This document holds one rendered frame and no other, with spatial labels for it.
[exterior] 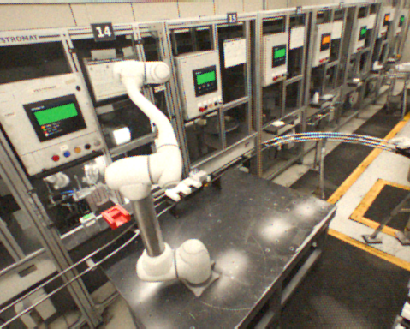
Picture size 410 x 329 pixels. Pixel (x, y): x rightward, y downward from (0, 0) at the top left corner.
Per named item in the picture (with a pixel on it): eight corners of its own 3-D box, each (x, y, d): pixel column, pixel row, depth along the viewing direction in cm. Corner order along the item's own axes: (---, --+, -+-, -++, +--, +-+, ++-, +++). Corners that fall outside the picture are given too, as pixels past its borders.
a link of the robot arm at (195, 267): (213, 282, 137) (209, 254, 127) (181, 287, 136) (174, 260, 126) (210, 258, 151) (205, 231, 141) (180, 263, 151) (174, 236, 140)
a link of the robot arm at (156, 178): (178, 141, 106) (146, 146, 106) (182, 180, 98) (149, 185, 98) (181, 155, 118) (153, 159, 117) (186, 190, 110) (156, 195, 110)
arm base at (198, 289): (225, 272, 148) (224, 266, 145) (198, 299, 135) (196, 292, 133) (204, 256, 160) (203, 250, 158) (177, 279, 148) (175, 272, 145)
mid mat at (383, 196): (413, 244, 231) (413, 243, 231) (347, 218, 268) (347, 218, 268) (435, 194, 288) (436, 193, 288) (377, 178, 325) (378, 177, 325)
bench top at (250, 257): (189, 392, 105) (188, 388, 103) (93, 257, 176) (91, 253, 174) (337, 210, 190) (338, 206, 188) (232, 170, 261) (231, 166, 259)
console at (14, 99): (31, 177, 133) (-18, 88, 111) (20, 163, 152) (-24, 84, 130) (106, 149, 157) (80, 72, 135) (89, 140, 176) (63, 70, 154)
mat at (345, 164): (330, 209, 283) (330, 208, 283) (283, 191, 323) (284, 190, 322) (436, 88, 615) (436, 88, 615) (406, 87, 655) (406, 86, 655)
